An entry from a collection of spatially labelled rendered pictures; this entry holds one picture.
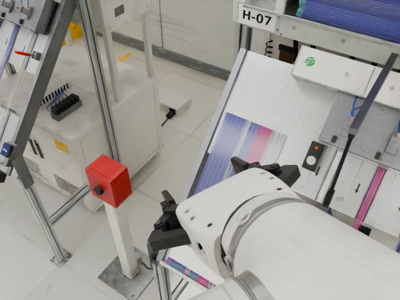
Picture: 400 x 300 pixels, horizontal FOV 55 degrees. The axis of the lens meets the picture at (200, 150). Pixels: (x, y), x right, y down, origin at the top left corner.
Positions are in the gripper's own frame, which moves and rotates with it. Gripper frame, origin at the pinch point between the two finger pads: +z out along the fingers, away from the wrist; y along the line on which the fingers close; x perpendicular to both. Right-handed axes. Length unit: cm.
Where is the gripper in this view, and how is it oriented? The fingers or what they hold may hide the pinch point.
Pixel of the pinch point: (205, 186)
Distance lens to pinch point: 45.0
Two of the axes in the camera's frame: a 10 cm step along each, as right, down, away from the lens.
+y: 8.9, -4.2, 2.0
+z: -3.0, -1.9, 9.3
